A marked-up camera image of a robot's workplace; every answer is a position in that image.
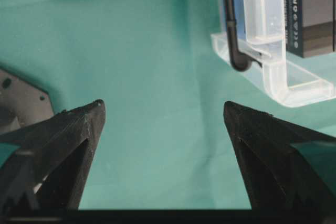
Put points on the left gripper black right finger teal tape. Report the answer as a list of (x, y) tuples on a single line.
[(283, 165)]

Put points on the clear plastic storage case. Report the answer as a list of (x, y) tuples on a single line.
[(252, 42)]

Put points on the left gripper black left finger teal tape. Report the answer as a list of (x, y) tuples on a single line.
[(52, 160)]

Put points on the green table cloth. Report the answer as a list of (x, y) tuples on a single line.
[(164, 143)]

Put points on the black RealSense box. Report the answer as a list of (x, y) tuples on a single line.
[(309, 27)]

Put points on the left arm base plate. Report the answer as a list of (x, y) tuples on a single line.
[(22, 103)]

